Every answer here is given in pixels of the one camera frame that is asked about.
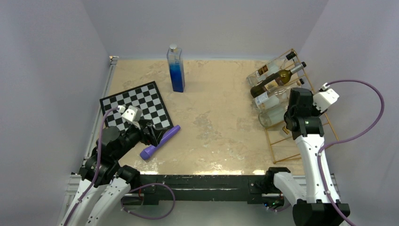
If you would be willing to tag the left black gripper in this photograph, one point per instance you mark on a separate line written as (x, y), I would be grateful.
(155, 135)

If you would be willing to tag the blue square glass bottle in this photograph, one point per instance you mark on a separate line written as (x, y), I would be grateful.
(176, 68)

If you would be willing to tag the clear wine bottle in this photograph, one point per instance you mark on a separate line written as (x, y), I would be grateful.
(272, 116)

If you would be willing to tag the clear round short bottle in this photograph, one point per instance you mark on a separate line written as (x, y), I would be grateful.
(276, 96)

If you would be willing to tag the dark green wine bottle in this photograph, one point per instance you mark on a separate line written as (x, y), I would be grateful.
(281, 78)

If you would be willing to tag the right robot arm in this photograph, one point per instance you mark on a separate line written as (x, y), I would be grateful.
(318, 204)

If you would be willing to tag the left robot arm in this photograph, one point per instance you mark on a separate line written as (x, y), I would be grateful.
(103, 181)

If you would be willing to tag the clear bottle black cap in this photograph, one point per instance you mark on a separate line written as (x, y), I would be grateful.
(273, 66)

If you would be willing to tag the purple flashlight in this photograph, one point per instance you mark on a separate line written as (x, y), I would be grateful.
(150, 150)

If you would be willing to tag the black white chessboard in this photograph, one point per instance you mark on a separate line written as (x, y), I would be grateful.
(146, 97)

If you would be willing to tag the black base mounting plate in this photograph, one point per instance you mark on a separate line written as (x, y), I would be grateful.
(251, 189)

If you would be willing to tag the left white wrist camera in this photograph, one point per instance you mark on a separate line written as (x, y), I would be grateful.
(131, 114)

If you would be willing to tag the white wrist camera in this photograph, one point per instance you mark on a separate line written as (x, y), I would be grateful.
(131, 114)
(324, 98)

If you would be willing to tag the gold wire wine rack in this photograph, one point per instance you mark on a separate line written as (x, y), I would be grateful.
(301, 117)

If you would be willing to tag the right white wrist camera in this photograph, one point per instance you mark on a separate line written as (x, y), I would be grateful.
(324, 98)

